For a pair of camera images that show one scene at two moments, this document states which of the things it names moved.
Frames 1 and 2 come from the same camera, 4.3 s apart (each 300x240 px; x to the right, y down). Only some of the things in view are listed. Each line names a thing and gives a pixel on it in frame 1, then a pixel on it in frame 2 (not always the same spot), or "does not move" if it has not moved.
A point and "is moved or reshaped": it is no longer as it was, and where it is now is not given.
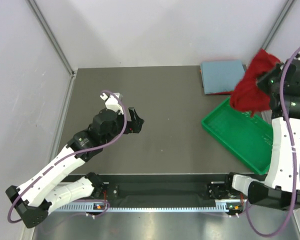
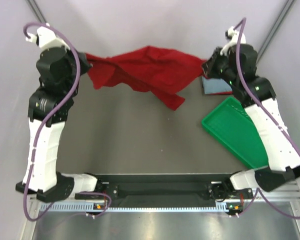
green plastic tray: (249, 138) does not move
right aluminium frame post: (286, 10) does not move
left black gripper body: (119, 126) -> (73, 77)
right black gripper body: (269, 82) -> (217, 68)
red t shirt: (246, 95) is moved or reshaped
